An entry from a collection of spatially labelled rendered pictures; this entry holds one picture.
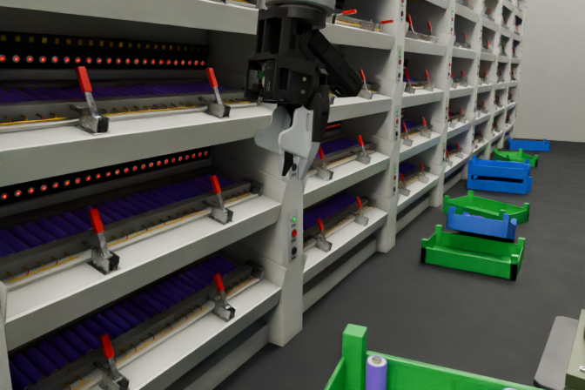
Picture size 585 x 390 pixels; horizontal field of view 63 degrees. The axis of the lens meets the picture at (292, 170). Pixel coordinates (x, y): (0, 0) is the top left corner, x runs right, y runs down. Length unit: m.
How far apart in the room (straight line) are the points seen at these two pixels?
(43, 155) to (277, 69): 0.30
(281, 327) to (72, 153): 0.69
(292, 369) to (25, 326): 0.62
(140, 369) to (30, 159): 0.41
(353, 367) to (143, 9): 0.55
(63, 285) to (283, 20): 0.45
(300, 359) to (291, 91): 0.72
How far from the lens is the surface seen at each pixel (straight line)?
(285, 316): 1.19
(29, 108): 0.72
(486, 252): 1.88
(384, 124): 1.68
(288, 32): 0.62
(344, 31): 1.31
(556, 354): 1.21
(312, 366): 1.15
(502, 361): 1.25
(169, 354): 0.92
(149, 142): 0.76
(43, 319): 0.71
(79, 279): 0.74
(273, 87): 0.58
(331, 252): 1.35
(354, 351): 0.48
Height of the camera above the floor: 0.64
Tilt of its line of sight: 12 degrees down
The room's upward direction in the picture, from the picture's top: straight up
